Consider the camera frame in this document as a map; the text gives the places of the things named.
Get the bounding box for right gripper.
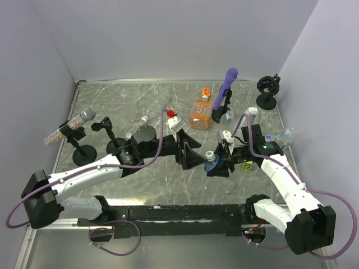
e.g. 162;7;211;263
206;142;251;178

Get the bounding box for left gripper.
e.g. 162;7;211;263
141;128;208;169

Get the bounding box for blue label water bottle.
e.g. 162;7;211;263
204;151;222;173

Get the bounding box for clear bottle white cap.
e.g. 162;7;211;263
120;89;127;98
141;116;148;123

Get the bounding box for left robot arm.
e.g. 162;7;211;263
21;125;205;229

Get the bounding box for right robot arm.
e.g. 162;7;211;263
206;124;336;255

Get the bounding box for clear open bottle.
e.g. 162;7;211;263
219;110;237;136

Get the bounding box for orange drink bottle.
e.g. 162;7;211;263
190;87;213;131

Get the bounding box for small clear labelled bottle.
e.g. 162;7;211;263
275;127;295;150

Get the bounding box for green toy block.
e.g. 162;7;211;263
242;161;253;173

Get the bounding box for purple microphone stand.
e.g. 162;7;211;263
212;88;232;123

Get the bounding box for empty black stand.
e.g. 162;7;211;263
91;117;127;154

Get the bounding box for purple microphone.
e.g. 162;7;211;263
213;67;238;110

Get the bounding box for black round clamp stand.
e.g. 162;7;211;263
256;74;281;110

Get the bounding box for black microphone stand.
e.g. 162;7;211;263
59;121;97;166

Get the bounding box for silver glitter microphone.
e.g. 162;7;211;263
44;108;96;146

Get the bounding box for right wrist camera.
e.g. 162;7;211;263
218;130;240;148

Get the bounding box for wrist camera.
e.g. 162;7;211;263
218;130;240;148
166;109;186;136

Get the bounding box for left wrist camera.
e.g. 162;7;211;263
166;109;186;136

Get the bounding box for purple cable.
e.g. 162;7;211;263
232;113;356;259
88;220;140;256
6;108;176;228

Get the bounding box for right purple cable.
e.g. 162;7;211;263
232;113;356;259

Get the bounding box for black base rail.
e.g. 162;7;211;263
77;204;266;239

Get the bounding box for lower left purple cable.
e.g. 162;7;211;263
88;220;140;256

